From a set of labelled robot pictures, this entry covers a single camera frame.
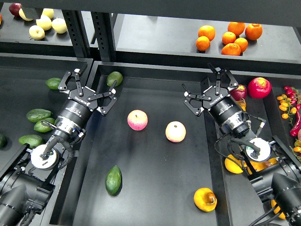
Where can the orange small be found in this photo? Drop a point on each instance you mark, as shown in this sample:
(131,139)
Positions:
(228,37)
(243,44)

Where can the bright red apple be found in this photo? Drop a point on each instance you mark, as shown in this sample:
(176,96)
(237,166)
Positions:
(259,87)

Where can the pale yellow pear middle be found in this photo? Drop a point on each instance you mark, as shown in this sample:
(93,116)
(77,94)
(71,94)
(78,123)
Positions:
(44,22)

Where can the orange centre small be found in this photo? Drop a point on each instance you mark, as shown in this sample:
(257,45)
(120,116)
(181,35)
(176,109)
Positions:
(228,37)

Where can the green avocado middle cluster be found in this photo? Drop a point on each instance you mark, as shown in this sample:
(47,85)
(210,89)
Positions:
(40,127)

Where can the pale pink apple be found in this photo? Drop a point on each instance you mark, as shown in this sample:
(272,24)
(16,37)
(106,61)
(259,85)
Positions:
(175,131)

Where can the yellow pear middle in bin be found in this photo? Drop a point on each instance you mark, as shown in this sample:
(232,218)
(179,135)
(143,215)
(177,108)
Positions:
(258,166)

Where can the green avocado cluster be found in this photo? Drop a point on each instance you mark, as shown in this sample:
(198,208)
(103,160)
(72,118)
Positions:
(32,139)
(40,127)
(38,114)

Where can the black left tray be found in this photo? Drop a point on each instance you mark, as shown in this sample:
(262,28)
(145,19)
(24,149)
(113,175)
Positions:
(22,88)

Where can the pale yellow pear right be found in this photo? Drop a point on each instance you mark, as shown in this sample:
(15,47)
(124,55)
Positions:
(59,25)

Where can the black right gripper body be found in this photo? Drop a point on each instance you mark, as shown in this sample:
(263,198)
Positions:
(221,106)

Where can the black perforated shelf post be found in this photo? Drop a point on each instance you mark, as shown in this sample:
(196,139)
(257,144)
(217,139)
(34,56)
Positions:
(77,33)
(103,26)

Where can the orange left front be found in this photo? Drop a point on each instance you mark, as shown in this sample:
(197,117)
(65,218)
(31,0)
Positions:
(202,43)

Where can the yellow pear in bin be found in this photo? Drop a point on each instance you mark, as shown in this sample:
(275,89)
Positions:
(258,166)
(272,161)
(234,165)

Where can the green avocado upper cluster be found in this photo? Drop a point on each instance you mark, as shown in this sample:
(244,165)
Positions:
(38,114)

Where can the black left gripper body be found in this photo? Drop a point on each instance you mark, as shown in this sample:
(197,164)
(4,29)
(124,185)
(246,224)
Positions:
(78,108)

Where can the green avocado top left tray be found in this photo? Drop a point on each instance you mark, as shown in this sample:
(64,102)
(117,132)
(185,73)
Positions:
(53,83)

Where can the yellow pear left in bin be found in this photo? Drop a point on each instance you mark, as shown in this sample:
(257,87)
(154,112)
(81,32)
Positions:
(234,165)

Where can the orange right small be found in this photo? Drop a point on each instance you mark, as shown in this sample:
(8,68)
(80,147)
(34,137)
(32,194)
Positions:
(243,44)

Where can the yellow pear near red apples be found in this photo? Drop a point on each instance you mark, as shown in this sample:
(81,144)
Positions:
(242,104)

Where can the orange top centre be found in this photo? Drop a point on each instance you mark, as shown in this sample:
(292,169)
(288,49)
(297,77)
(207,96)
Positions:
(236,27)

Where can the red chili pepper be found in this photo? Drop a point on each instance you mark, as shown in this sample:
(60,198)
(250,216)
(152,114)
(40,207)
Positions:
(297,126)

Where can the black tray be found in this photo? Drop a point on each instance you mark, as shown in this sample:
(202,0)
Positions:
(159,177)
(256,131)
(22,88)

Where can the orange front bottom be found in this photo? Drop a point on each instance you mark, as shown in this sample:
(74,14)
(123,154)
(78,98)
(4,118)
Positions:
(231,49)

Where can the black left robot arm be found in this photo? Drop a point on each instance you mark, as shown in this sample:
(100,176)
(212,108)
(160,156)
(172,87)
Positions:
(26,181)

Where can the pale yellow pear front left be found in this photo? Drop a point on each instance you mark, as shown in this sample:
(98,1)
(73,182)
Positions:
(36,32)

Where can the black centre tray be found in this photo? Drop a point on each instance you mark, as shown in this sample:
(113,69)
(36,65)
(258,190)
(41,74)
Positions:
(159,177)

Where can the pink red apple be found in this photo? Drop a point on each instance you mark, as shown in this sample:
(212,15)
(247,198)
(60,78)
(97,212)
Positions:
(137,120)

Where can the black perforated shelf post left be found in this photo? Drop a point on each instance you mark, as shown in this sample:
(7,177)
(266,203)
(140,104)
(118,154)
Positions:
(77,33)

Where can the green avocado lower cluster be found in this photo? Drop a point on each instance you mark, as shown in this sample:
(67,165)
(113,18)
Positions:
(32,139)

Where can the orange cherry tomato bunch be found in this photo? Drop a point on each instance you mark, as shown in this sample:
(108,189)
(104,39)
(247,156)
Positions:
(287,106)

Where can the pale yellow pear back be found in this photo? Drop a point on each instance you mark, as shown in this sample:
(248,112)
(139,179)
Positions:
(49,12)

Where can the dark green avocado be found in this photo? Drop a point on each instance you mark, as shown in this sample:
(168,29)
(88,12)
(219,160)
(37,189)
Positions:
(113,180)

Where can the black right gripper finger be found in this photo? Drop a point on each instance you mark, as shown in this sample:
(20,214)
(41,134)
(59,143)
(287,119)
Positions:
(190,97)
(225,81)

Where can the black perforated shelf post right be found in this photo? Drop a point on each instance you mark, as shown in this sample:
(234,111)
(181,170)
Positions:
(103,26)

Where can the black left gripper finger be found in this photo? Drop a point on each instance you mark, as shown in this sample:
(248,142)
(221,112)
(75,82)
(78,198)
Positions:
(76,74)
(110,95)

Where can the pale yellow pear half hidden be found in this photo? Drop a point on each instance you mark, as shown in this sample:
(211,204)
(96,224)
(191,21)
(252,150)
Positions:
(24,16)

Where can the orange top left of pile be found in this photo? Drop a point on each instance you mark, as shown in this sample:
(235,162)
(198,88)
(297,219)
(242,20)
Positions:
(208,31)

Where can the yellow pear right in bin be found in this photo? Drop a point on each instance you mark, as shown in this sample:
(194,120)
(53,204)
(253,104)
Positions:
(272,161)

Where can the pale yellow pear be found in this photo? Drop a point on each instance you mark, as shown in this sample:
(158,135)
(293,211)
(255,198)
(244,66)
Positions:
(49,12)
(44,22)
(59,25)
(36,32)

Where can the black right tray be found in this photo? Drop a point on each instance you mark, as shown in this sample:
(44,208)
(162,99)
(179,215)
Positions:
(256,131)

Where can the orange top right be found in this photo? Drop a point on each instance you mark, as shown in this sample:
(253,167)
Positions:
(253,31)

